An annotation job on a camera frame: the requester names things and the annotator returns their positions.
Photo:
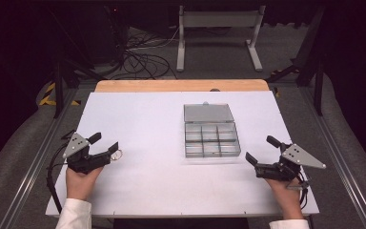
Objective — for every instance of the clear plastic compartment box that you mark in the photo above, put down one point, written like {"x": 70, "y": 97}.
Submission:
{"x": 210, "y": 130}

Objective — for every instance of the person's right white sleeve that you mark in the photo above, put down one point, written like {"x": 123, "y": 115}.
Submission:
{"x": 289, "y": 224}

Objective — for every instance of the person's right hand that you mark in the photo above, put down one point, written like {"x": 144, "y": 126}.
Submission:
{"x": 287, "y": 197}

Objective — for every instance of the black tripod stand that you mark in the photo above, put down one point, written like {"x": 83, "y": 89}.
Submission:
{"x": 58, "y": 79}
{"x": 318, "y": 82}

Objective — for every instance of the small dark table knob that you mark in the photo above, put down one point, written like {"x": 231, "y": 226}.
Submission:
{"x": 214, "y": 90}

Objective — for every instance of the white metal stand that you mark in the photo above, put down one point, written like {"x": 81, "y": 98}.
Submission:
{"x": 219, "y": 19}

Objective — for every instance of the person's left hand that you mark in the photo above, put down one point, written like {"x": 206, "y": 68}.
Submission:
{"x": 79, "y": 184}

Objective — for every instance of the person's white sleeve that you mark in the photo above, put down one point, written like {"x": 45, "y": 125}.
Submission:
{"x": 74, "y": 214}
{"x": 289, "y": 224}

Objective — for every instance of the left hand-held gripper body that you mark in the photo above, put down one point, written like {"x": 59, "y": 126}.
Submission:
{"x": 82, "y": 160}

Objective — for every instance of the person's left white sleeve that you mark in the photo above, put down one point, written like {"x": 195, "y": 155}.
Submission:
{"x": 74, "y": 214}

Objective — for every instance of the grey metal floor rail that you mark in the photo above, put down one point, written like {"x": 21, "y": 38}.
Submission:
{"x": 35, "y": 168}
{"x": 343, "y": 165}

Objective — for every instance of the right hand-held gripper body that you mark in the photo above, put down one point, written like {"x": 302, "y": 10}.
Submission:
{"x": 294, "y": 157}

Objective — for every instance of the yellow black floor tape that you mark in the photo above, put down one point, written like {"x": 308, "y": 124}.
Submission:
{"x": 47, "y": 97}

